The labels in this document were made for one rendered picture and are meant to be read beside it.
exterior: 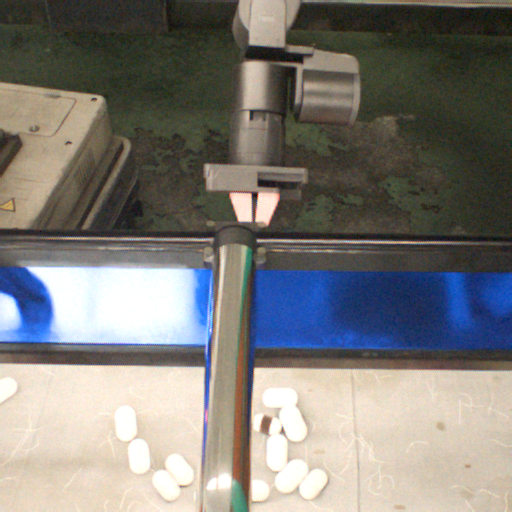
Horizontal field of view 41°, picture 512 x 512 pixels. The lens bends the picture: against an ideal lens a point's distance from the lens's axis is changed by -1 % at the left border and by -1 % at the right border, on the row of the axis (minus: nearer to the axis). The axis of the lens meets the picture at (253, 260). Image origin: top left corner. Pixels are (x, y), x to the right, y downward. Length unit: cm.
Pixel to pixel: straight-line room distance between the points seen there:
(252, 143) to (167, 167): 143
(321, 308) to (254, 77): 36
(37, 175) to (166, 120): 93
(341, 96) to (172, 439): 38
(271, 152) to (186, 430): 29
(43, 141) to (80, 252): 112
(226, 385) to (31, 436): 47
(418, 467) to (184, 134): 166
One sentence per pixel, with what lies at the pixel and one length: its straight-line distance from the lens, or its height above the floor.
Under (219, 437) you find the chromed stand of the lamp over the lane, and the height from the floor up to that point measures 112.
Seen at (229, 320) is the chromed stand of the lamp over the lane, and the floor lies 112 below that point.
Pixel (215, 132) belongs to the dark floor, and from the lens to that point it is 221.
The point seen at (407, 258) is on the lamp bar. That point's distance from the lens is 37.
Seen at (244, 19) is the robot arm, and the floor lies 103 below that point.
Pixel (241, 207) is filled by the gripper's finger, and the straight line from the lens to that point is 67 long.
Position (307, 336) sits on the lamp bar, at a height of 107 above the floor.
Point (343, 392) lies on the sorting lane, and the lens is 74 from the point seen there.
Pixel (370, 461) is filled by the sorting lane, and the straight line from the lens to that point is 71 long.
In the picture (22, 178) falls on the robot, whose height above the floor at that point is 47.
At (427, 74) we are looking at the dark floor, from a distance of 254.
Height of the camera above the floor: 138
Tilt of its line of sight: 49 degrees down
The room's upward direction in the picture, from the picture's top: straight up
